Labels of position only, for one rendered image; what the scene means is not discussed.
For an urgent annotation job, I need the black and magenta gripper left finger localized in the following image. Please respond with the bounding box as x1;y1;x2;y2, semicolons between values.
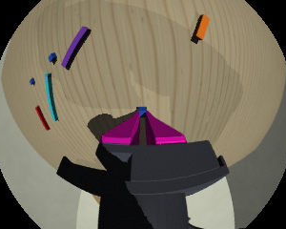
98;111;140;145

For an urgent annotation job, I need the orange rod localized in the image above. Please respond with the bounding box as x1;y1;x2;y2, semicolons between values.
193;14;210;40

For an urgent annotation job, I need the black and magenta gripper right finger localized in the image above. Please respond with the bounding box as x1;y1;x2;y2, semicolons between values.
146;111;187;145

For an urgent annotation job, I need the red rod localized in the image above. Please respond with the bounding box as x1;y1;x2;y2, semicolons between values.
35;106;50;131

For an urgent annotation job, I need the purple rod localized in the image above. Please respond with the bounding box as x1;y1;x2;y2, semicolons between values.
61;27;91;68

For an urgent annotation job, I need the turquoise rod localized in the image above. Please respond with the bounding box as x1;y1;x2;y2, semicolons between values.
45;73;58;121

